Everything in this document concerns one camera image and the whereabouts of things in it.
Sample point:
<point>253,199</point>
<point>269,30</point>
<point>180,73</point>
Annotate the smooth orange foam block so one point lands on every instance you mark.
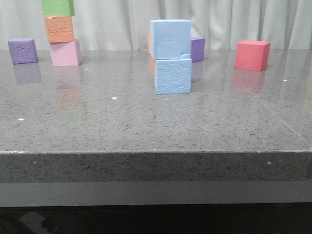
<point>149,45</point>

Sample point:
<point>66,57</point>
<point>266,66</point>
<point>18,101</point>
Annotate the dented purple foam block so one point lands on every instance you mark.
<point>23,50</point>

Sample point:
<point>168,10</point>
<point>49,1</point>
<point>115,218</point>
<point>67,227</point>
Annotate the textured orange foam block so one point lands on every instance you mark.
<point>59,29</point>

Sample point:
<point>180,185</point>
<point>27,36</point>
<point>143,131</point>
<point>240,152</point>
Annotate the smooth purple foam block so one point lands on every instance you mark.
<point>197,49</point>

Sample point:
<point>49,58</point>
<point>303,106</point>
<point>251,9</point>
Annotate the pink foam block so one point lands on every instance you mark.
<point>66,53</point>

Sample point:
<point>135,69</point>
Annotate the light blue foam block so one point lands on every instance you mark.
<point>173,76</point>
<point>170,38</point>

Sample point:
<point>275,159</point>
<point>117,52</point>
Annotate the red foam block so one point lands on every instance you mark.
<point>252,55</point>

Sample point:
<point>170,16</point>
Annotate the green foam block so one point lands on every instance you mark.
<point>58,8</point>

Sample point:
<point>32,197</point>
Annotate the white curtain backdrop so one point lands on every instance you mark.
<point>122,25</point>

